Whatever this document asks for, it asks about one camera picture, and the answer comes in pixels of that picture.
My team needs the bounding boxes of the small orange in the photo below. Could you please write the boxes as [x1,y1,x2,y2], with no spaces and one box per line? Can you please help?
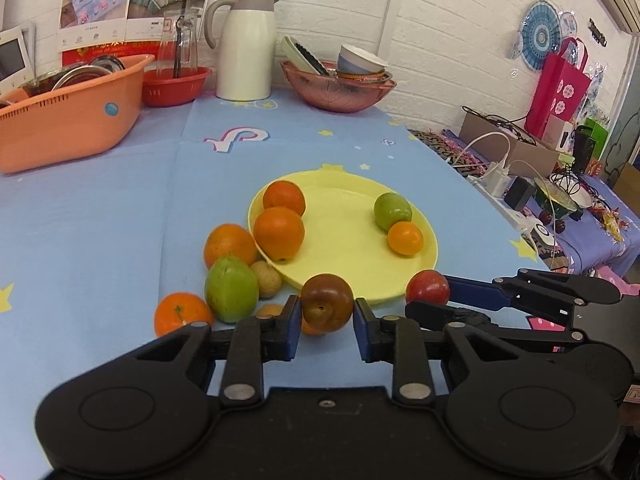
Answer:
[255,302,329,337]

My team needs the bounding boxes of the red apple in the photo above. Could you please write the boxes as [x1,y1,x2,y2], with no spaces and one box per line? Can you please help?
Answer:
[405,270,450,306]

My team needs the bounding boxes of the green mango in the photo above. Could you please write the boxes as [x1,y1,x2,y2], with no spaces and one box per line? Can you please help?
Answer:
[204,256,259,324]

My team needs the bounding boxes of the tan longan fruit back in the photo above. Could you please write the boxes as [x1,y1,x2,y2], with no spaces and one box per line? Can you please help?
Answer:
[250,260,282,299]

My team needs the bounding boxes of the dark red-brown plum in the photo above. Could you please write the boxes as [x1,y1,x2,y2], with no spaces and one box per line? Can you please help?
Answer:
[299,273,355,333]

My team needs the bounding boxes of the tangerine with stem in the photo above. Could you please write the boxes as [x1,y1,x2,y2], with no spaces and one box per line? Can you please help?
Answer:
[154,292,215,337]

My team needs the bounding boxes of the small yellow-orange citrus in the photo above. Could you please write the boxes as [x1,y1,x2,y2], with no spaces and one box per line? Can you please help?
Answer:
[387,221,424,257]

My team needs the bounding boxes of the large orange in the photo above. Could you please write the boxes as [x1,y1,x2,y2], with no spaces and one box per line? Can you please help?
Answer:
[253,207,305,262]

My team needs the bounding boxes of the green apple front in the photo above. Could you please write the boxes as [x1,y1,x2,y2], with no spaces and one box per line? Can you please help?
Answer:
[373,192,412,232]

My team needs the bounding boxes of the white power strip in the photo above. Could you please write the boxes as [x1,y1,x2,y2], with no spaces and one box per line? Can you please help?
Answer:
[468,177,562,257]

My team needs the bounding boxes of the yellow plastic plate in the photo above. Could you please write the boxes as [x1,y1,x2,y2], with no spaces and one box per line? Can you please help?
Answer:
[273,168,438,304]

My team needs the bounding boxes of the black power adapter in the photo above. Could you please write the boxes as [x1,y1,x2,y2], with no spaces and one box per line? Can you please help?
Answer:
[503,177,535,211]

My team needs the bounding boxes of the white phone charger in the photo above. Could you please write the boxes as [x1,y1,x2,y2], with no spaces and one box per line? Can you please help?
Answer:
[482,160,511,198]

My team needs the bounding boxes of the cardboard box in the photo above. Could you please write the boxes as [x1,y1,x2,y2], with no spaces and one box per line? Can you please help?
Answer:
[458,113,559,178]

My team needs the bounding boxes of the pink gift bag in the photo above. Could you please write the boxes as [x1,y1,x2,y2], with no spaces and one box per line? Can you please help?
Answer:
[524,37,591,139]

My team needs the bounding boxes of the pink glass bowl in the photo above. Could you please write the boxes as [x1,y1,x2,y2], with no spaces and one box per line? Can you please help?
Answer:
[281,61,396,114]

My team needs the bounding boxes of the red plastic colander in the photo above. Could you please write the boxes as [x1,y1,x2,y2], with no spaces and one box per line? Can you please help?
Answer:
[142,67,213,107]

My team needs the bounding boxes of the blue white ceramic bowl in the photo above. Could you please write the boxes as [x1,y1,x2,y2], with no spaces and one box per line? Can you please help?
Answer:
[336,44,388,75]

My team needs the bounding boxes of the white thermos jug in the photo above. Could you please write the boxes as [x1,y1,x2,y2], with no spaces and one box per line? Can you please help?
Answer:
[204,0,277,102]

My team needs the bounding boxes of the white green dish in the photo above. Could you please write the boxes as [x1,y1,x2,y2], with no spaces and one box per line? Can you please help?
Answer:
[281,36,330,76]

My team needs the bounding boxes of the orange plastic basket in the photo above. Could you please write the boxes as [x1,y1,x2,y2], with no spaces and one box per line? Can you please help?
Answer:
[0,54,154,174]

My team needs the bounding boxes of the glass pitcher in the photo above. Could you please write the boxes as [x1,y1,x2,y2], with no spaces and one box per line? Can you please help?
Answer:
[156,9,198,79]

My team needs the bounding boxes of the steel pot lid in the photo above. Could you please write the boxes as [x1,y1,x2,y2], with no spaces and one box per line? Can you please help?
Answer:
[89,54,125,73]

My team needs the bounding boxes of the bedding poster calendar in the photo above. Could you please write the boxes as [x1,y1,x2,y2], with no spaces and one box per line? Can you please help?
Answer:
[56,0,207,65]

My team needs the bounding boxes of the white countertop appliance with screen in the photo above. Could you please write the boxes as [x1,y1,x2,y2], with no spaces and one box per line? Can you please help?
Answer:
[0,22,36,94]

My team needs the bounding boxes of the blue round wall fan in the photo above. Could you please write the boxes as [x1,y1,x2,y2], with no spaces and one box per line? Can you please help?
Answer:
[509,0,561,72]

